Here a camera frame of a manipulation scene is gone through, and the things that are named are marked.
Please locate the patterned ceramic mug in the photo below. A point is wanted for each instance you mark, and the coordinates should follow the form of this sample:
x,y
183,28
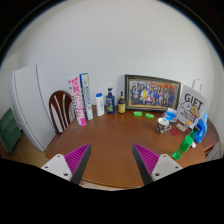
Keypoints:
x,y
163,125

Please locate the white refrigerator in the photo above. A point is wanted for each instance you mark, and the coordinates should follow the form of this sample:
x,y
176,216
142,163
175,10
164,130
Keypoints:
x,y
29,109

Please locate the right green small packet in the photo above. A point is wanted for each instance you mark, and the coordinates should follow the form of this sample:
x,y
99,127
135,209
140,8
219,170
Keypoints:
x,y
149,116

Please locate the framed group photo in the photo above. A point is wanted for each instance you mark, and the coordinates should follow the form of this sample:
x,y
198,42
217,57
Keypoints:
x,y
145,93

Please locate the white plastic bottle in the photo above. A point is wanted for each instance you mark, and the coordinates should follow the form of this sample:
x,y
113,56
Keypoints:
x,y
99,104

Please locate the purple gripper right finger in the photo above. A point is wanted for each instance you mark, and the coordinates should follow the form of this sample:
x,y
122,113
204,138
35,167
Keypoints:
x,y
152,166

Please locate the white gift paper bag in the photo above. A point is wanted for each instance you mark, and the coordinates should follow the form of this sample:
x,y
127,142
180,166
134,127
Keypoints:
x,y
192,104

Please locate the dark wooden chair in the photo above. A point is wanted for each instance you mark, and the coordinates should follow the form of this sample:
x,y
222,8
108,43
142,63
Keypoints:
x,y
60,110

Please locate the green crate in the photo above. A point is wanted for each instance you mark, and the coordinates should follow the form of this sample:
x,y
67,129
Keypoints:
x,y
9,131

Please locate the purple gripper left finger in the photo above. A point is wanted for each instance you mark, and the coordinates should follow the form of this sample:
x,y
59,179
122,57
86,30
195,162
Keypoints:
x,y
70,166

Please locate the pink white tall box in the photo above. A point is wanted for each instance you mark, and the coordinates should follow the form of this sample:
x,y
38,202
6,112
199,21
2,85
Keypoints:
x,y
77,100

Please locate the blue white tall box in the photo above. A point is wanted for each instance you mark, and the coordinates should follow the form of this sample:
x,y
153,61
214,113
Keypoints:
x,y
85,88

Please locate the blue white tissue pack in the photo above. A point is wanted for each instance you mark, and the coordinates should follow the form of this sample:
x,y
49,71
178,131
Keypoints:
x,y
171,115

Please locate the green spray bottle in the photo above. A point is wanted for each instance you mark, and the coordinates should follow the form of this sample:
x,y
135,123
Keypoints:
x,y
186,143

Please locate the dark blue pump bottle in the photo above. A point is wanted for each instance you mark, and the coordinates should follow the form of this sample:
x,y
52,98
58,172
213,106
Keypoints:
x,y
110,102

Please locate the left green small packet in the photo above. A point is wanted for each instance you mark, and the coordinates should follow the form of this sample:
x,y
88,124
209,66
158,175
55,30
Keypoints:
x,y
137,113

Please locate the small beige box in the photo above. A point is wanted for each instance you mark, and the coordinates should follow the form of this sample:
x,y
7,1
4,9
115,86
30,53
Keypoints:
x,y
181,127

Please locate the green small packet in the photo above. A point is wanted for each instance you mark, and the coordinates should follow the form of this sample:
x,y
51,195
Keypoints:
x,y
149,116
137,113

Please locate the brown yellow-label bottle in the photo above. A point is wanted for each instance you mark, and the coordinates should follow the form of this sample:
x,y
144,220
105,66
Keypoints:
x,y
121,104

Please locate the red round coaster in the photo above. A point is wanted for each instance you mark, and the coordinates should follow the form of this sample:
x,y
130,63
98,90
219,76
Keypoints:
x,y
175,131

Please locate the blue detergent bottle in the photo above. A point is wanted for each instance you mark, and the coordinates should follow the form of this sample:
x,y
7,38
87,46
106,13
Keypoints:
x,y
202,128

